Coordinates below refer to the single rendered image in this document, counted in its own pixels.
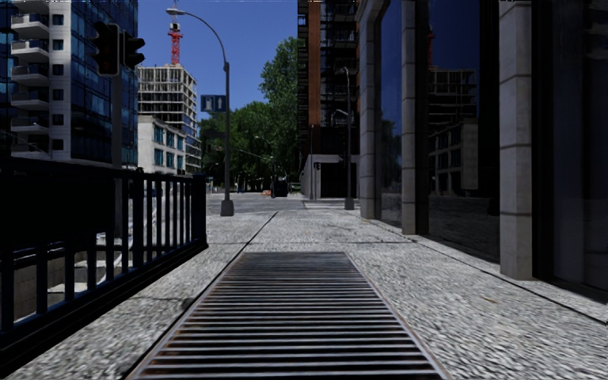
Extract trees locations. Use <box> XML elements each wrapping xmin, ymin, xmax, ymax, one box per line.
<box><xmin>199</xmin><ymin>36</ymin><xmax>301</xmax><ymax>192</ymax></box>

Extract unfinished concrete building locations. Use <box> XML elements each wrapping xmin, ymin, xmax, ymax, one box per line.
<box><xmin>137</xmin><ymin>63</ymin><xmax>203</xmax><ymax>174</ymax></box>

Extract grey street lamp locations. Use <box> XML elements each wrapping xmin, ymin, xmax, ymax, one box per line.
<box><xmin>331</xmin><ymin>66</ymin><xmax>355</xmax><ymax>211</ymax></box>
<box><xmin>165</xmin><ymin>7</ymin><xmax>235</xmax><ymax>218</ymax></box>

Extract dark stairway railing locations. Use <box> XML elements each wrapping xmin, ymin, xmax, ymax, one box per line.
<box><xmin>0</xmin><ymin>155</ymin><xmax>208</xmax><ymax>376</ymax></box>

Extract traffic light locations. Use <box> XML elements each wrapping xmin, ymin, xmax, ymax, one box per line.
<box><xmin>91</xmin><ymin>20</ymin><xmax>146</xmax><ymax>238</ymax></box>

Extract red tower crane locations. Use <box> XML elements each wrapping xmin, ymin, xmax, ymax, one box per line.
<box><xmin>168</xmin><ymin>1</ymin><xmax>184</xmax><ymax>66</ymax></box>

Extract white and glass tower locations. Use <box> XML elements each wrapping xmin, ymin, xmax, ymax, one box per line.
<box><xmin>0</xmin><ymin>0</ymin><xmax>139</xmax><ymax>169</ymax></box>

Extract pale low building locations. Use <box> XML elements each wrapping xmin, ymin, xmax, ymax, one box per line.
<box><xmin>137</xmin><ymin>114</ymin><xmax>187</xmax><ymax>176</ymax></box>

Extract pale stone pillared building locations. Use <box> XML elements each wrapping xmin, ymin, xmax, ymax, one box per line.
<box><xmin>355</xmin><ymin>0</ymin><xmax>608</xmax><ymax>303</ymax></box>

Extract dark brick tower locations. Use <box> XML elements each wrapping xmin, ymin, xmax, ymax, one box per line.
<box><xmin>297</xmin><ymin>0</ymin><xmax>361</xmax><ymax>200</ymax></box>

